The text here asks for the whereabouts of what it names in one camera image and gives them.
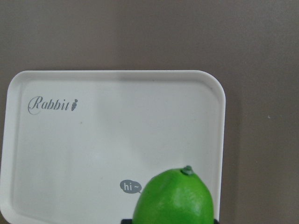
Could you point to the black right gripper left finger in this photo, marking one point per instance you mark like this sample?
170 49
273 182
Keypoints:
126 221

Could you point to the green lime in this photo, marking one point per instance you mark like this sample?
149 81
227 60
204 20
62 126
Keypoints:
175 196

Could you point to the cream rabbit tray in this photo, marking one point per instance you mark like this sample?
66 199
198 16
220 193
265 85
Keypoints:
79 146

